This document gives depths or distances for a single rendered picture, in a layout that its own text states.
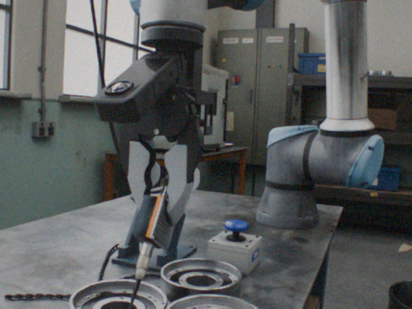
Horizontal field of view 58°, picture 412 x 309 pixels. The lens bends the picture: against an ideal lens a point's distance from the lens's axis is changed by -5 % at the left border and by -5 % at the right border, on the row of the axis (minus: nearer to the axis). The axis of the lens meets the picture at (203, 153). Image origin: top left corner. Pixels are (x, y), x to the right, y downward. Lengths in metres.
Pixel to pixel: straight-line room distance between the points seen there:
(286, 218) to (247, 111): 3.48
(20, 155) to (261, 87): 2.75
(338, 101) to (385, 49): 3.64
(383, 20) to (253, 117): 1.71
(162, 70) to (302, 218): 0.60
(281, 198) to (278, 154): 0.10
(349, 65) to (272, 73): 3.49
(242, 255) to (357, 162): 0.33
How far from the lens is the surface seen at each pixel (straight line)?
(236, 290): 0.50
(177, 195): 0.42
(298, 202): 0.91
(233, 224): 0.63
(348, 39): 0.83
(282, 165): 0.90
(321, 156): 0.85
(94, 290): 0.49
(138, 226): 0.42
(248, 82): 4.36
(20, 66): 2.39
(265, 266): 0.67
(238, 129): 4.37
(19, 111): 2.36
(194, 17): 0.43
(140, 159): 0.44
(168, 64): 0.41
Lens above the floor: 1.04
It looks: 5 degrees down
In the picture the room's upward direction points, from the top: 2 degrees clockwise
